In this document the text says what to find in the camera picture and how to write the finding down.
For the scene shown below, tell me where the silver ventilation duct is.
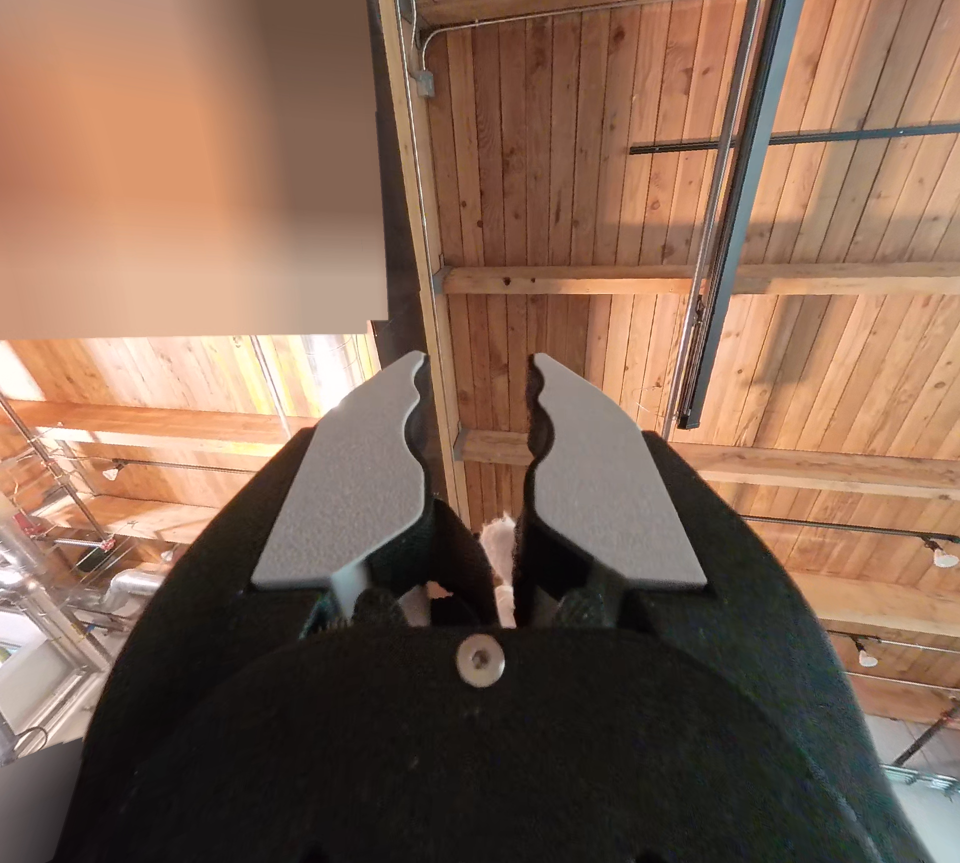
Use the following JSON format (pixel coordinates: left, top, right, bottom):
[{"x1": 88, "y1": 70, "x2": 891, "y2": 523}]
[{"x1": 0, "y1": 495, "x2": 166, "y2": 662}]

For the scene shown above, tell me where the black lighting track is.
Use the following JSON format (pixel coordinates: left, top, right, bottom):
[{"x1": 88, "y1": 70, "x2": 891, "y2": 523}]
[
  {"x1": 671, "y1": 0, "x2": 815, "y2": 431},
  {"x1": 630, "y1": 120, "x2": 960, "y2": 157}
]

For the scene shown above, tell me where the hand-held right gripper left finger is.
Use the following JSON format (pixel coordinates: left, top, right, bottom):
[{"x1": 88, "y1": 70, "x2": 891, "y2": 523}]
[{"x1": 249, "y1": 350, "x2": 436, "y2": 618}]

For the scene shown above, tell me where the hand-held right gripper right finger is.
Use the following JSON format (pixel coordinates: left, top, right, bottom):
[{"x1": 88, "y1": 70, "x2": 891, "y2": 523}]
[{"x1": 522, "y1": 351, "x2": 710, "y2": 618}]

